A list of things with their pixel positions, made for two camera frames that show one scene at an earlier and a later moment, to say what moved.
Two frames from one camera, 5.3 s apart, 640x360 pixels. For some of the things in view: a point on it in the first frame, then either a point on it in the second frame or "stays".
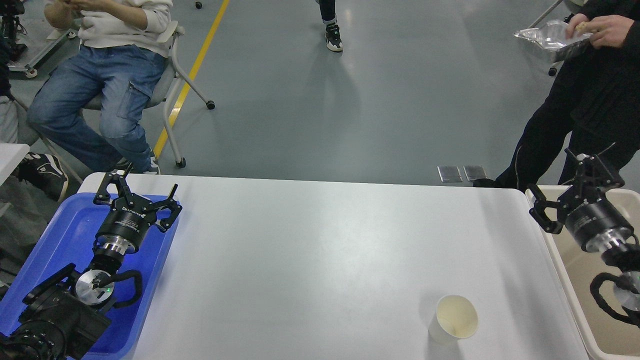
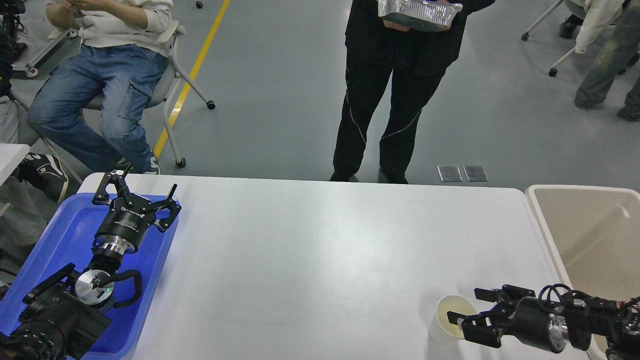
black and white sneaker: x=44 y=171 stays
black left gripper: x=123 y=230 stays
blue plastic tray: x=64 y=237 stays
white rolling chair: x=163 y=93 stays
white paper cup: x=456 y=318 stays
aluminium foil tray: x=550 y=38 to x=422 y=15
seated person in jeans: x=94 y=101 stays
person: x=593 y=98 to x=378 y=50
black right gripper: x=595 y=223 to x=528 y=319
